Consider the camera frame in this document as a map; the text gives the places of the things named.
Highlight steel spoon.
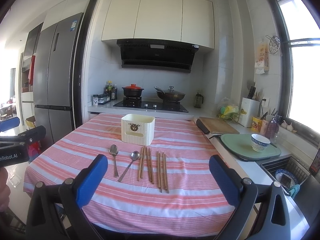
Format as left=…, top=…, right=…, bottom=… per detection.
left=109, top=144, right=119, bottom=178
left=118, top=151, right=140, bottom=182

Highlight person's left hand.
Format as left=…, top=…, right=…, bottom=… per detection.
left=0, top=167, right=10, bottom=212

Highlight sink with dishes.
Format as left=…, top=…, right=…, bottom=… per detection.
left=259, top=155, right=317, bottom=196

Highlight blue white bowl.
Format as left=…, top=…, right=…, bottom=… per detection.
left=251, top=134, right=271, bottom=152

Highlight grey refrigerator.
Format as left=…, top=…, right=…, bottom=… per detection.
left=33, top=12, right=83, bottom=148

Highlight green cutting board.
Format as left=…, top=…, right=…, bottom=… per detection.
left=220, top=134, right=281, bottom=161

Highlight spice jar rack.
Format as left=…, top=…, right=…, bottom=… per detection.
left=92, top=93, right=111, bottom=106

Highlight yellow snack box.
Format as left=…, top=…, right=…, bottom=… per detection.
left=251, top=116, right=263, bottom=133

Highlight sauce bottles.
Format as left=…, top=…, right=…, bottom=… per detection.
left=105, top=80, right=118, bottom=102

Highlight pink striped tablecloth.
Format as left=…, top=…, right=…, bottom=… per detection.
left=24, top=114, right=234, bottom=237

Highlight white knife block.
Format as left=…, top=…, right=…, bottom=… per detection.
left=238, top=98, right=259, bottom=128

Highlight cream utensil holder box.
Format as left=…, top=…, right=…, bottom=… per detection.
left=121, top=114, right=155, bottom=146

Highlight wooden cutting board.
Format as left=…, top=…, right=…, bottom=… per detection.
left=196, top=116, right=239, bottom=135

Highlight yellow green bag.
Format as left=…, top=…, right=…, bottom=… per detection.
left=217, top=98, right=240, bottom=122

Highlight black pot red lid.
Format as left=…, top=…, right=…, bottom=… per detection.
left=123, top=84, right=144, bottom=98

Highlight dark glass kettle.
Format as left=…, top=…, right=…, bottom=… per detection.
left=194, top=93, right=204, bottom=108

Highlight black gas stove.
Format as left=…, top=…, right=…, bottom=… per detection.
left=114, top=97, right=189, bottom=113

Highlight black wok glass lid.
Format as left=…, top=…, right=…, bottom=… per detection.
left=154, top=86, right=185, bottom=102

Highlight black range hood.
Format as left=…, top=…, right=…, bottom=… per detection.
left=117, top=38, right=199, bottom=73

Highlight white upper cabinets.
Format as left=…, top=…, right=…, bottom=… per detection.
left=102, top=0, right=215, bottom=49

